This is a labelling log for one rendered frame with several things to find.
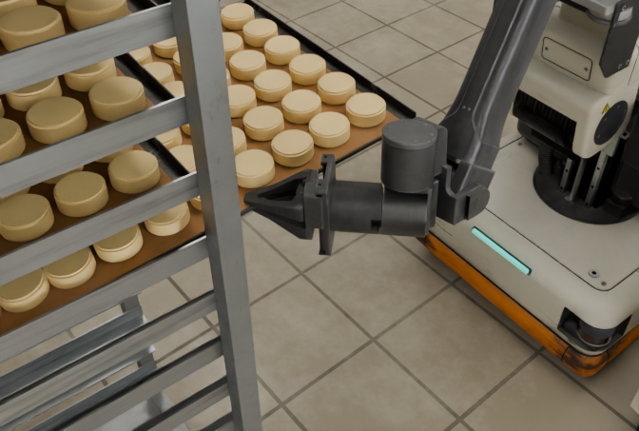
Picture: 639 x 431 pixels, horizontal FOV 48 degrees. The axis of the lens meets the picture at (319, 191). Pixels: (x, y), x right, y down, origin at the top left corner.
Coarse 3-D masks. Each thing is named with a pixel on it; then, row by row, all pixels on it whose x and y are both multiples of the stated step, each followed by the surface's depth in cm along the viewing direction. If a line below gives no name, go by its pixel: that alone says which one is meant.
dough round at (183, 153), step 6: (174, 150) 84; (180, 150) 84; (186, 150) 84; (192, 150) 84; (180, 156) 83; (186, 156) 83; (192, 156) 83; (180, 162) 83; (186, 162) 82; (192, 162) 82; (186, 168) 82; (192, 168) 82
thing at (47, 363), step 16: (112, 320) 135; (128, 320) 138; (144, 320) 139; (80, 336) 132; (96, 336) 135; (112, 336) 136; (48, 352) 130; (64, 352) 132; (80, 352) 133; (16, 368) 127; (32, 368) 130; (48, 368) 130; (0, 384) 127; (16, 384) 128; (0, 400) 125
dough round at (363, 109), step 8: (352, 96) 90; (360, 96) 90; (368, 96) 90; (376, 96) 90; (352, 104) 89; (360, 104) 89; (368, 104) 89; (376, 104) 89; (384, 104) 89; (352, 112) 88; (360, 112) 87; (368, 112) 87; (376, 112) 87; (384, 112) 89; (352, 120) 88; (360, 120) 88; (368, 120) 87; (376, 120) 88
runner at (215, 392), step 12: (216, 384) 96; (192, 396) 95; (204, 396) 92; (216, 396) 94; (180, 408) 91; (192, 408) 92; (204, 408) 94; (156, 420) 92; (168, 420) 90; (180, 420) 92
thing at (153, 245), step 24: (288, 72) 98; (240, 120) 91; (384, 120) 89; (264, 144) 87; (360, 144) 86; (288, 168) 84; (312, 168) 83; (240, 192) 81; (192, 216) 79; (144, 240) 77; (168, 240) 76; (96, 264) 74; (120, 264) 74; (72, 288) 72; (24, 312) 70
